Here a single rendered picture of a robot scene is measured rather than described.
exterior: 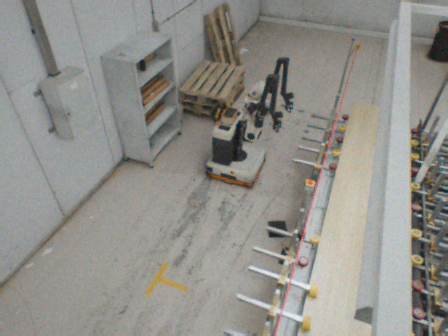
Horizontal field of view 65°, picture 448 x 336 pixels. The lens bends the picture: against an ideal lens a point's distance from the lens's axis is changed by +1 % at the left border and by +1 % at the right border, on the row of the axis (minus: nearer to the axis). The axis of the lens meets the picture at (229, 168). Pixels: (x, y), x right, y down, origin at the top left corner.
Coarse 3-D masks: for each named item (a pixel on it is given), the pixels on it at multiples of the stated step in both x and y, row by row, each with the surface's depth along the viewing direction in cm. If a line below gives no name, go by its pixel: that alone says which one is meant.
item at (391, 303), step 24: (408, 24) 229; (408, 48) 200; (408, 72) 178; (408, 96) 160; (408, 120) 145; (408, 144) 132; (384, 168) 128; (408, 168) 122; (384, 192) 115; (408, 192) 113; (384, 216) 105; (408, 216) 106; (384, 240) 99; (408, 240) 99; (384, 264) 93; (408, 264) 93; (384, 288) 88; (408, 288) 88; (384, 312) 83; (408, 312) 83
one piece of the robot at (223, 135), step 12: (240, 120) 444; (216, 132) 423; (228, 132) 419; (240, 132) 438; (216, 144) 436; (228, 144) 428; (240, 144) 459; (216, 156) 448; (228, 156) 441; (240, 156) 469
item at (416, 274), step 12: (420, 120) 440; (420, 132) 422; (420, 144) 404; (420, 156) 391; (420, 204) 343; (420, 228) 324; (420, 252) 306; (444, 252) 311; (420, 276) 289; (432, 288) 281; (420, 300) 273; (432, 300) 273; (444, 312) 267
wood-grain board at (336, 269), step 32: (352, 128) 414; (352, 160) 369; (352, 192) 334; (352, 224) 304; (320, 256) 279; (352, 256) 280; (320, 288) 258; (352, 288) 259; (320, 320) 240; (352, 320) 241
